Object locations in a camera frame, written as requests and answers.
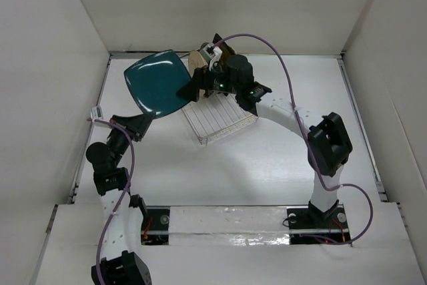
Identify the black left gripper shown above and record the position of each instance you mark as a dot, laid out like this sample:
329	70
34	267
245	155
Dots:
136	125

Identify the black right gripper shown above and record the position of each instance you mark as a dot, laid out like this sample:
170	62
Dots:
191	91

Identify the beige round leaf plate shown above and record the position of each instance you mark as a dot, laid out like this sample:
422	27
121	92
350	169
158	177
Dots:
195	60

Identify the teal square plate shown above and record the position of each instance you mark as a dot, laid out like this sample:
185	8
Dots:
154	81

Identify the black and amber square plate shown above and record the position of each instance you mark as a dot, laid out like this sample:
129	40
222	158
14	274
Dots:
227	51

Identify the dark teal round plate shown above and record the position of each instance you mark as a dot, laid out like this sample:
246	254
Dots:
204	45

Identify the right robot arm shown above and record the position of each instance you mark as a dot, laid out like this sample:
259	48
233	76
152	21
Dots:
326	137

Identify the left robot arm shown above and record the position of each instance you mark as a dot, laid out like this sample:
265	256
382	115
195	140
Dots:
113	163

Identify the wire dish rack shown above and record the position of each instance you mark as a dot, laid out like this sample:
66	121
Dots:
216	117

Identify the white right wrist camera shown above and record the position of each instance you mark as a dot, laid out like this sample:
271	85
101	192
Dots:
214	54

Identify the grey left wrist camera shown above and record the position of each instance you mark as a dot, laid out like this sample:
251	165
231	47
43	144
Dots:
95	114

